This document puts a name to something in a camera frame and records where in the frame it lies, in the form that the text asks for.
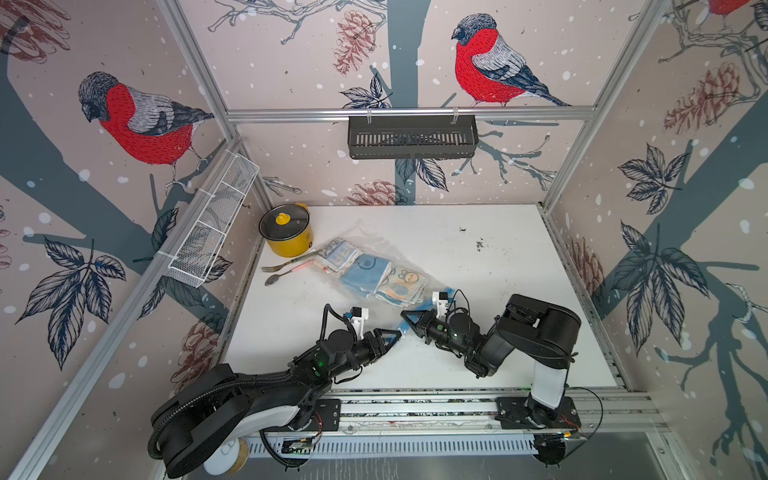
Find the blue towel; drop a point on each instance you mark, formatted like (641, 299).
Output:
(366, 274)

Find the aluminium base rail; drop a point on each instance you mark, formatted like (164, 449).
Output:
(474, 411)

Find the clear vacuum bag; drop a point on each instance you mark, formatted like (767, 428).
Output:
(373, 242)

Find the tin can white lid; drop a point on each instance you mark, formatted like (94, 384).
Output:
(229, 458)

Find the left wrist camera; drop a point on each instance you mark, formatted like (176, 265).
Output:
(357, 316)

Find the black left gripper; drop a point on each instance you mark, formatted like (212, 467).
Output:
(375, 346)

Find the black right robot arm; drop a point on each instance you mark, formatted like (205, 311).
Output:
(545, 332)

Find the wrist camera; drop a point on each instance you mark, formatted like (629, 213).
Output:
(357, 316)
(441, 302)

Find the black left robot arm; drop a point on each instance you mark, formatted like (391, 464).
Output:
(222, 404)

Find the pink handled spoon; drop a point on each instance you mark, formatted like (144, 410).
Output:
(274, 278)

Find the glass lid yellow knob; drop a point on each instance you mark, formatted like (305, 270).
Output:
(284, 222)

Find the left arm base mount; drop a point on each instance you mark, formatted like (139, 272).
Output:
(321, 416)

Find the black hanging wire basket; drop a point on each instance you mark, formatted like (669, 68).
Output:
(436, 137)

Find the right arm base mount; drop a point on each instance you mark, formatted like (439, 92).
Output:
(525, 413)

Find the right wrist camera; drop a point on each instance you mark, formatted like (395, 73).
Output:
(441, 302)

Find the white wire mesh shelf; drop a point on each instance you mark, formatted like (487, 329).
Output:
(193, 262)

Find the green handled fork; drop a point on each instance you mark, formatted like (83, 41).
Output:
(277, 268)

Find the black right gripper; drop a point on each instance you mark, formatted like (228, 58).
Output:
(426, 324)

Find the bunny print towel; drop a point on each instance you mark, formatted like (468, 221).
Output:
(402, 286)

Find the yellow electric pot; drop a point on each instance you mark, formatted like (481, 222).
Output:
(294, 247)

